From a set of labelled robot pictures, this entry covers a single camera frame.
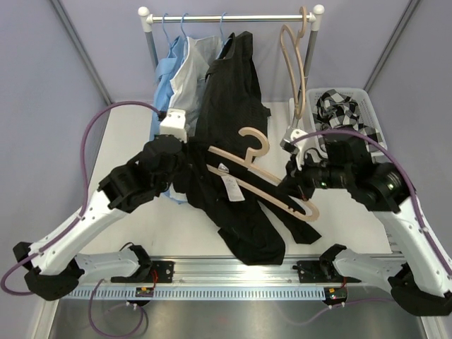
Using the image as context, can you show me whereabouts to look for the white plastic basket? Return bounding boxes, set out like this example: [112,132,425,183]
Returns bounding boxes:
[302,88,387,148]

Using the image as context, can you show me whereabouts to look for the light blue shirt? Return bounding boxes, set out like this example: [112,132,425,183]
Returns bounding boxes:
[148,36,188,206]

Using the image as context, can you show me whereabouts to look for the blue wire hanger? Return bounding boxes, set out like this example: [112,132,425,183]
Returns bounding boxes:
[162,13,172,49]
[179,12,190,40]
[219,12,227,47]

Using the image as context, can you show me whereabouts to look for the dark pinstriped shirt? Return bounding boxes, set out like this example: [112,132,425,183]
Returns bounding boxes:
[195,31,271,157]

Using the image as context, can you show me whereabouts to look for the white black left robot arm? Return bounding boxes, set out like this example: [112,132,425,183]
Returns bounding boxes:
[13,135,188,301]

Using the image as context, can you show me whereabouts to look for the blue wire hanger left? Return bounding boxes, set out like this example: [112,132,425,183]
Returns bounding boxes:
[162,13,172,49]

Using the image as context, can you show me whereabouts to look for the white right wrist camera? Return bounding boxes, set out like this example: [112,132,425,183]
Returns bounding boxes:
[280,127,307,170]

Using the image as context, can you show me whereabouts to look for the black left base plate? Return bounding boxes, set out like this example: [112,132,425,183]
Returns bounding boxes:
[141,259,175,284]

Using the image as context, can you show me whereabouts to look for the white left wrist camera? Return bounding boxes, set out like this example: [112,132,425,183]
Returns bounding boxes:
[160,108,187,143]

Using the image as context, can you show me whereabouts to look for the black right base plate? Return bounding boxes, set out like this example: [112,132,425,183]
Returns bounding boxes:
[292,260,344,283]

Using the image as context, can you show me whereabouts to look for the wooden hanger of checkered shirt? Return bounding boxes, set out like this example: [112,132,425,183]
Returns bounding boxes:
[280,6,308,126]

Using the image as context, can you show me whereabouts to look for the metal clothes rack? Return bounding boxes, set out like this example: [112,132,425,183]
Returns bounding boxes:
[137,3,326,131]

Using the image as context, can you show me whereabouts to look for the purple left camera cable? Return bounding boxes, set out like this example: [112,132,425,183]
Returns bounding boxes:
[0,101,165,335]

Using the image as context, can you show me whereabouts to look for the blue wire hanger right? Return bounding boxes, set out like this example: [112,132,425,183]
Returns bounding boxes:
[219,12,227,47]

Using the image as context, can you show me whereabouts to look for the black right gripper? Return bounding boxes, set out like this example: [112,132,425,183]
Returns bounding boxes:
[277,149,353,201]

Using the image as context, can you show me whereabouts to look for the black white checkered shirt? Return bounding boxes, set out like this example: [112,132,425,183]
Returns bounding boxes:
[313,89,383,146]

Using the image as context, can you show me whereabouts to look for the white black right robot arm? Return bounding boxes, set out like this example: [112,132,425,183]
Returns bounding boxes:
[278,129,451,316]

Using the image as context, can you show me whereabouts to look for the blue wire hanger middle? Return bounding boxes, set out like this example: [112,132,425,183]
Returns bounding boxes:
[179,12,190,40]

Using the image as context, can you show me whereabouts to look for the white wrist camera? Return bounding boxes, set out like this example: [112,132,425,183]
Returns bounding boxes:
[160,108,187,143]
[280,127,307,170]

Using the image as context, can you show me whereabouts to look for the wooden hanger of black shirt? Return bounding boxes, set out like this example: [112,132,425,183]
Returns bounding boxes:
[207,126,320,222]

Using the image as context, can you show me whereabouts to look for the aluminium mounting rail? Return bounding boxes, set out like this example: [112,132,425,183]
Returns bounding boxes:
[70,256,430,285]

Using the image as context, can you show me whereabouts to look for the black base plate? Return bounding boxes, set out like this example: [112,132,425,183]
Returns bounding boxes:
[292,260,344,283]
[141,259,175,284]

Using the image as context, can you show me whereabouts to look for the white slotted cable duct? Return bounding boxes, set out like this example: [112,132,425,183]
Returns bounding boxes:
[66,286,326,301]

